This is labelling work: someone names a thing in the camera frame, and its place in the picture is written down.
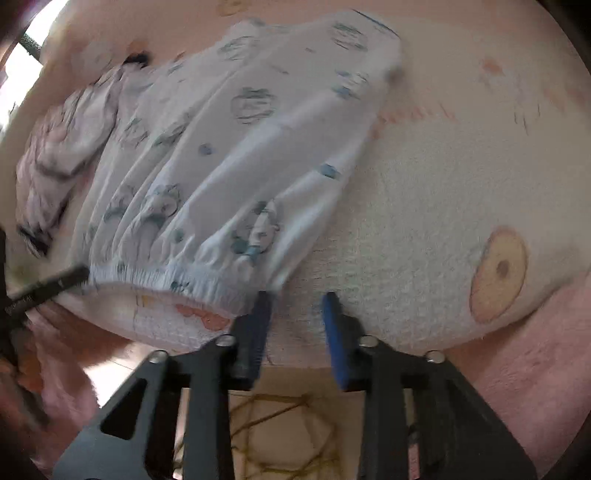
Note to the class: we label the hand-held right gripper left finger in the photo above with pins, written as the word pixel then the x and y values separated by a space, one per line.
pixel 257 323

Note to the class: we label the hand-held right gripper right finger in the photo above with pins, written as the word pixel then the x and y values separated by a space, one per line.
pixel 333 341

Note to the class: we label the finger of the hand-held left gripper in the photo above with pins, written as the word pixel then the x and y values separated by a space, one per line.
pixel 46 288

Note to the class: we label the light blue cartoon-print shirt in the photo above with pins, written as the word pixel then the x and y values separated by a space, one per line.
pixel 240 175

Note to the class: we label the white garment with black trim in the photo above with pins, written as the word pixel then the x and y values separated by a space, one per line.
pixel 74 138

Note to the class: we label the cream pink printed blanket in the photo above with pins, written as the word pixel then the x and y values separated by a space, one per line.
pixel 438 207

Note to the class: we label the pink fluffy blanket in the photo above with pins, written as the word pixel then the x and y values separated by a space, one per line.
pixel 531 360

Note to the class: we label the bright window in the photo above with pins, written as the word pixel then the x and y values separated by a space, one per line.
pixel 18 69

